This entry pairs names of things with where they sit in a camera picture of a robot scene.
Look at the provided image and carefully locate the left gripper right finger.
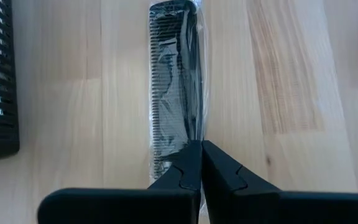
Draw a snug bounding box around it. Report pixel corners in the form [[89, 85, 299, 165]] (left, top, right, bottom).
[[201, 139, 310, 224]]

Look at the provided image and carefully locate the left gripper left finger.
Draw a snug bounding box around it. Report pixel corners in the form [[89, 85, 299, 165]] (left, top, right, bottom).
[[119, 139, 203, 224]]

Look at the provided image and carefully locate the black comb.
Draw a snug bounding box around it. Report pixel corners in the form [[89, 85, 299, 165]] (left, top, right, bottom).
[[147, 0, 209, 218]]

